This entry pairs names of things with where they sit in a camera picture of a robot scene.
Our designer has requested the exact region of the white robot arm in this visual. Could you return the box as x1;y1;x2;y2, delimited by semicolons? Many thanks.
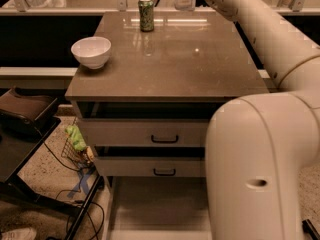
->
205;0;320;240

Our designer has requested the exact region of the green soda can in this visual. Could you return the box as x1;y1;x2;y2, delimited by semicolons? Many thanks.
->
138;0;154;32

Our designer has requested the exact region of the grey drawer cabinet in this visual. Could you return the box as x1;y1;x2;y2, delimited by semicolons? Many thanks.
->
64;11;270;240

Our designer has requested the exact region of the green plush toy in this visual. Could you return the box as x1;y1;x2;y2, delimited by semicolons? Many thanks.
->
65;125;87;152

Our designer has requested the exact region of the white ceramic bowl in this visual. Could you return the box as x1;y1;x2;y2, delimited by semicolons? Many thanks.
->
71;36;111;69

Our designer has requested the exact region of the open bottom drawer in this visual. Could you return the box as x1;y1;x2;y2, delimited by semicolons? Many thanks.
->
102;177;212;240

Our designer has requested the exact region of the black cart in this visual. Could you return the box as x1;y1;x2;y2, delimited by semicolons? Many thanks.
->
0;87;103;240

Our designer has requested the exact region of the white shoe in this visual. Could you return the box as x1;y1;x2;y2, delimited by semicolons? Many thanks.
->
0;227;37;240

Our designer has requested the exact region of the black object on floor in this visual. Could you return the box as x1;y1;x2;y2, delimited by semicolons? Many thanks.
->
302;219;320;240

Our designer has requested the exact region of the upper drawer with black handle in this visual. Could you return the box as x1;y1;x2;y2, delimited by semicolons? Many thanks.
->
78;119;208;147

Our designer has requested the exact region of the drawer with black handle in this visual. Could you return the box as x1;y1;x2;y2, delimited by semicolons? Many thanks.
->
94;157;205;177
78;119;208;147

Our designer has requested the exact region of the middle drawer with black handle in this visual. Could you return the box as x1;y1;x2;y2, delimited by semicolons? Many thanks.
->
94;157;205;177

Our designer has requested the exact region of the wire basket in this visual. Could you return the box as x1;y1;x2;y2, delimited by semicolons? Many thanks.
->
61;119;94;168

